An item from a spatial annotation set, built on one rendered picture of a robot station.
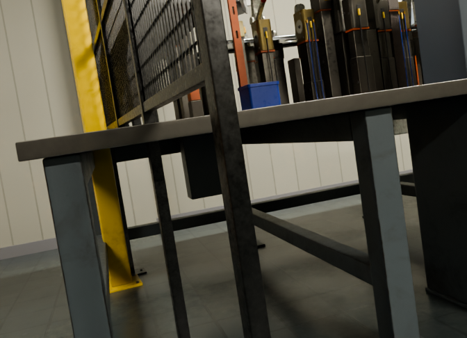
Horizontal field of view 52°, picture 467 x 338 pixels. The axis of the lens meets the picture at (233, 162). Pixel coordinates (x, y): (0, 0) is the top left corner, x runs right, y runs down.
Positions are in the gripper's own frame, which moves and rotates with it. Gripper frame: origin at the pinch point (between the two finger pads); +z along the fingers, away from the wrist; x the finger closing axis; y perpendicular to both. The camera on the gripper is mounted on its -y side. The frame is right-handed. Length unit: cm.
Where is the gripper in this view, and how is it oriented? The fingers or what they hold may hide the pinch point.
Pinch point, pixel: (238, 19)
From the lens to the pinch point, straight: 213.5
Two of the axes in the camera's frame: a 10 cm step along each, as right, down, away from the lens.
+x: -3.3, -0.2, 9.5
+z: 0.5, 10.0, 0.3
